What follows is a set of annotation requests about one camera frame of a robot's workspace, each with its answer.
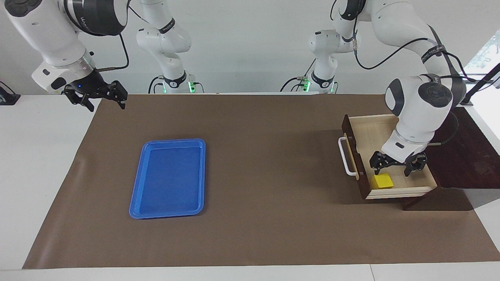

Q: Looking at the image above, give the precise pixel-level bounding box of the black left base cable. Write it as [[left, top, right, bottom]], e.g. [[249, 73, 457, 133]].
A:
[[279, 59, 318, 93]]

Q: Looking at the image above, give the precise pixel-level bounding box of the brown table mat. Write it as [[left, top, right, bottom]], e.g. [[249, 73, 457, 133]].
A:
[[22, 94, 500, 270]]

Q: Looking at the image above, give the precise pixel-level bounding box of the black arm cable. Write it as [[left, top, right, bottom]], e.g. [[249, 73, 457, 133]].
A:
[[97, 33, 130, 72], [330, 0, 476, 83]]

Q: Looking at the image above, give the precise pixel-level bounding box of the dark brown wooden cabinet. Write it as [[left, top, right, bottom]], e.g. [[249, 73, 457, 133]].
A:
[[394, 105, 500, 212]]

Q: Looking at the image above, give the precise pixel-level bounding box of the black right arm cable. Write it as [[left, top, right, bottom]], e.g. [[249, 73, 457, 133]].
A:
[[97, 33, 130, 72]]

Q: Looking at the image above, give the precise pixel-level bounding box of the white drawer handle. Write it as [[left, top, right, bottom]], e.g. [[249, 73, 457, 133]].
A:
[[338, 136, 359, 177]]

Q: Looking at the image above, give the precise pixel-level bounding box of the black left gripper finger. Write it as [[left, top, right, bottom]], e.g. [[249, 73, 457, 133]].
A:
[[404, 153, 429, 177], [369, 151, 391, 175]]

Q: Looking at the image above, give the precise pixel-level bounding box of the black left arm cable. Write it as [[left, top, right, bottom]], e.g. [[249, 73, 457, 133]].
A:
[[330, 0, 476, 83]]

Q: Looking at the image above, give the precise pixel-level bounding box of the light wood drawer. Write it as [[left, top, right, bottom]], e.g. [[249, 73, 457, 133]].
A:
[[337, 113, 438, 200]]

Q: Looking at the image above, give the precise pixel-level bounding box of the black camera stand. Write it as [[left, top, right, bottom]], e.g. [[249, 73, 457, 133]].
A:
[[460, 62, 500, 107]]

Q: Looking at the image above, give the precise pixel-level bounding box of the blue plastic tray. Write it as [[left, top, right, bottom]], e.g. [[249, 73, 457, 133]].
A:
[[129, 138, 207, 219]]

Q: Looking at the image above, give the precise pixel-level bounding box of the yellow cube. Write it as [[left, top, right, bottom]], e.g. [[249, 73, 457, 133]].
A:
[[370, 173, 395, 190]]

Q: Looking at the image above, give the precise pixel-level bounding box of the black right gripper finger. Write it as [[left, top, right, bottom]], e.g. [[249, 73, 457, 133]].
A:
[[103, 80, 129, 110], [63, 86, 96, 113]]

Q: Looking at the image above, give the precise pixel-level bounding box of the black right base cable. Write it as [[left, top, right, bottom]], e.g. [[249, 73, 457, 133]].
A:
[[148, 75, 166, 94]]

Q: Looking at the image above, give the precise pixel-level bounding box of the black clamp base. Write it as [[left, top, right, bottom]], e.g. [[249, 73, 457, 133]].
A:
[[0, 80, 21, 106]]

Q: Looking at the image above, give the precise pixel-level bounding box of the black base cable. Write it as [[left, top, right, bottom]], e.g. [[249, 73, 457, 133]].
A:
[[148, 75, 166, 94], [279, 59, 318, 93]]

